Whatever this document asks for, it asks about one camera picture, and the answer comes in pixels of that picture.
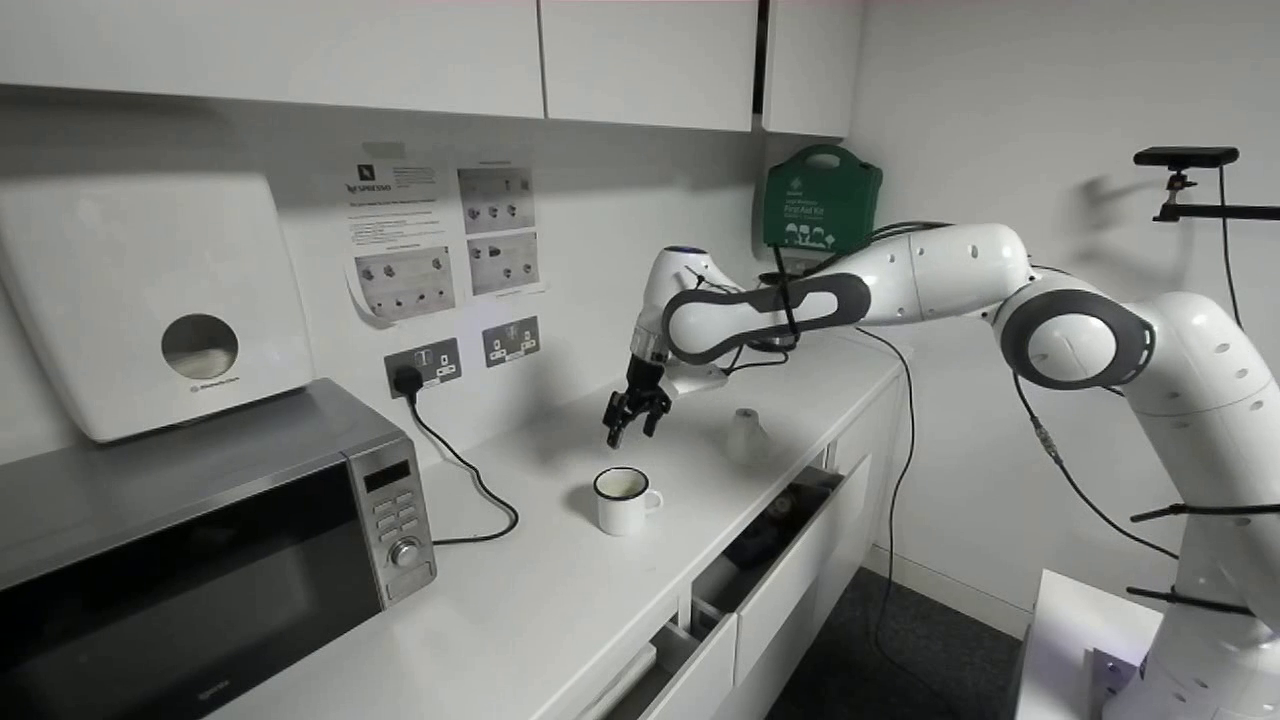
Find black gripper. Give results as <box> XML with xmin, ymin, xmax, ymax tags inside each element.
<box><xmin>599</xmin><ymin>347</ymin><xmax>675</xmax><ymax>453</ymax></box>

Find white kitchen drawer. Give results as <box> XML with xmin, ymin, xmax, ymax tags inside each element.
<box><xmin>583</xmin><ymin>617</ymin><xmax>744</xmax><ymax>720</ymax></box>
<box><xmin>689</xmin><ymin>465</ymin><xmax>853</xmax><ymax>619</ymax></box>

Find white base cabinet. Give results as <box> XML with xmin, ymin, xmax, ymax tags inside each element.
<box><xmin>583</xmin><ymin>378</ymin><xmax>928</xmax><ymax>720</ymax></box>

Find green first aid kit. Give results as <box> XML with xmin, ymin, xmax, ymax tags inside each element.
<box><xmin>751</xmin><ymin>140</ymin><xmax>886</xmax><ymax>281</ymax></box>

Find white instruction sheet with logo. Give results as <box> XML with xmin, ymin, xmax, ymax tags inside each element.
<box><xmin>337</xmin><ymin>155</ymin><xmax>463</xmax><ymax>333</ymax></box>

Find grey microwave oven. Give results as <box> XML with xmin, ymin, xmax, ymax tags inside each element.
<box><xmin>0</xmin><ymin>377</ymin><xmax>444</xmax><ymax>720</ymax></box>

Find white paper towel dispenser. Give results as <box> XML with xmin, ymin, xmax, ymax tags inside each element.
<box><xmin>0</xmin><ymin>168</ymin><xmax>318</xmax><ymax>447</ymax></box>

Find steel wall socket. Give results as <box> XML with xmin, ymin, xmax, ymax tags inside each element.
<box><xmin>479</xmin><ymin>310</ymin><xmax>546</xmax><ymax>370</ymax></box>
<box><xmin>380</xmin><ymin>333</ymin><xmax>469</xmax><ymax>401</ymax></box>

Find black microwave power cable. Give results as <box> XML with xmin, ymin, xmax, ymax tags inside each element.
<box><xmin>391</xmin><ymin>358</ymin><xmax>524</xmax><ymax>547</ymax></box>

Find wall power sockets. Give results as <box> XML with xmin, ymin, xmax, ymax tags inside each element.
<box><xmin>453</xmin><ymin>159</ymin><xmax>542</xmax><ymax>298</ymax></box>

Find white upper wall cabinet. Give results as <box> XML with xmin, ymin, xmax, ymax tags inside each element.
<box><xmin>755</xmin><ymin>0</ymin><xmax>869</xmax><ymax>145</ymax></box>
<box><xmin>534</xmin><ymin>0</ymin><xmax>764</xmax><ymax>134</ymax></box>
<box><xmin>0</xmin><ymin>0</ymin><xmax>546</xmax><ymax>122</ymax></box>

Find black camera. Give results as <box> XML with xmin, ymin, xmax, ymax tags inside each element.
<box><xmin>1126</xmin><ymin>140</ymin><xmax>1243</xmax><ymax>176</ymax></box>

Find black camera stand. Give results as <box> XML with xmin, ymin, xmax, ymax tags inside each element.
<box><xmin>1147</xmin><ymin>164</ymin><xmax>1280</xmax><ymax>229</ymax></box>

